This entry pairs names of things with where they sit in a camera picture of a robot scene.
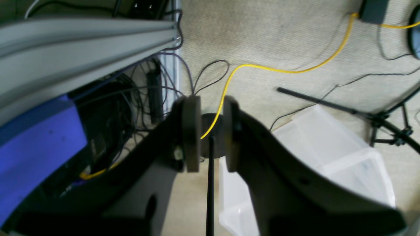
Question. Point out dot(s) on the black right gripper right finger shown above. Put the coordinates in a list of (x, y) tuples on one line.
[(290, 199)]

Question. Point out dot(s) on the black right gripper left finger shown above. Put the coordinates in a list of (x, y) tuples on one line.
[(131, 198)]

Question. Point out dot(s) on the clear plastic storage bin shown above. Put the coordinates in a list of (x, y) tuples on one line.
[(324, 144)]

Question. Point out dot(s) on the black vertical pole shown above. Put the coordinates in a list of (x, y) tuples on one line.
[(210, 189)]

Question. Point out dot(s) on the black round stand base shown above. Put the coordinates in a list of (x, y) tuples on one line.
[(217, 131)]

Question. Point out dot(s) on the blue panel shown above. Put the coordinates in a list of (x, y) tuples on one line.
[(34, 145)]

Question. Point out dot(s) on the black power adapter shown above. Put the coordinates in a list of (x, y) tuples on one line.
[(154, 87)]

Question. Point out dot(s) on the black tripod stand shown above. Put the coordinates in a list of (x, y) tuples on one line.
[(400, 137)]

